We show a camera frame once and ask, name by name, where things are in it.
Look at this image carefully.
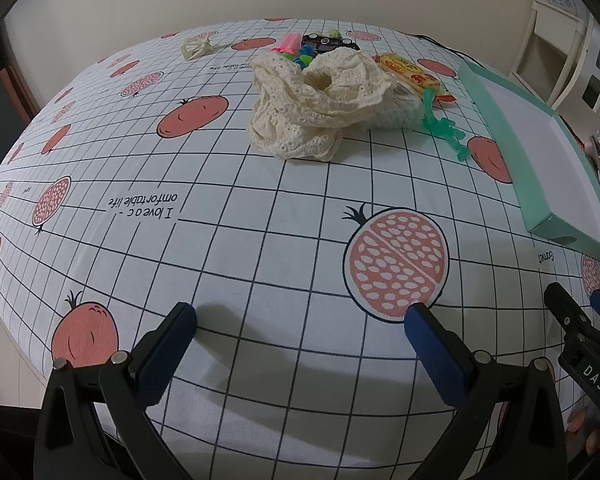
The black toy car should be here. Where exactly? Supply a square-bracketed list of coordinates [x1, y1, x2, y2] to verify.
[301, 32, 361, 56]

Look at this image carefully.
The clear bag of cotton swabs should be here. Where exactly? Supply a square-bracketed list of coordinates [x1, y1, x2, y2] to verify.
[365, 82, 433, 132]

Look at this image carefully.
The pomegranate print grid bed sheet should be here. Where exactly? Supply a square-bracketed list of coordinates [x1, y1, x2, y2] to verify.
[0, 19, 600, 461]

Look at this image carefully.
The black cable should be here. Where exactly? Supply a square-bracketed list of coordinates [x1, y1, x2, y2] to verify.
[410, 34, 486, 68]

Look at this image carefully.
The cream crochet hat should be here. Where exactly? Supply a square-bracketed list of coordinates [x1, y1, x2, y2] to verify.
[246, 47, 398, 163]

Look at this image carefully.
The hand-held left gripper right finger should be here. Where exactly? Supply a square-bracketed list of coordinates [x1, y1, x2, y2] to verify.
[403, 304, 568, 480]

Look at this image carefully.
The green plastic chain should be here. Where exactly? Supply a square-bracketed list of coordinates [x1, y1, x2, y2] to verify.
[422, 87, 473, 163]

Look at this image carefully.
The teal cardboard box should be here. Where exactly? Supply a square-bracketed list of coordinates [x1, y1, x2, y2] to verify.
[457, 60, 600, 263]

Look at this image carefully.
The white shelf unit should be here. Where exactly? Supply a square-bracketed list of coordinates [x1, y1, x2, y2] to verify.
[510, 0, 600, 126]

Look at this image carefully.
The pink plastic comb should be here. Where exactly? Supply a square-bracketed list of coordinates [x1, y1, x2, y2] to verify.
[272, 32, 301, 56]

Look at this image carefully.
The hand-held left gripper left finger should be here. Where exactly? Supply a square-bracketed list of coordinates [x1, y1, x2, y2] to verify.
[34, 302, 198, 480]

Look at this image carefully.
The yellow red snack packet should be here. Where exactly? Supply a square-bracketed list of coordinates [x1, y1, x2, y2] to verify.
[372, 52, 458, 106]

